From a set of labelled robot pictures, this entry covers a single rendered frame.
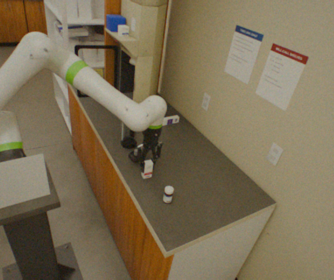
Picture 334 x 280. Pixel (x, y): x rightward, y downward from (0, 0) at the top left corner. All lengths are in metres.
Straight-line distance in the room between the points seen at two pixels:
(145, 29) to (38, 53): 0.82
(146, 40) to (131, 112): 0.80
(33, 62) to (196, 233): 0.98
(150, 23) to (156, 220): 1.16
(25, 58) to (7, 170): 0.47
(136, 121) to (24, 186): 0.60
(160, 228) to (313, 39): 1.07
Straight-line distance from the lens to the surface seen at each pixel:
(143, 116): 1.03
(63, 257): 2.27
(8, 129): 1.33
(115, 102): 1.07
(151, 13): 1.73
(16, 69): 1.12
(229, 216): 1.38
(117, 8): 2.04
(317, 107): 1.34
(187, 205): 1.36
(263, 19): 1.52
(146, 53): 1.78
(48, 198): 1.38
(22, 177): 1.30
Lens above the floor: 1.94
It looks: 34 degrees down
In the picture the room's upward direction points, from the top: 9 degrees clockwise
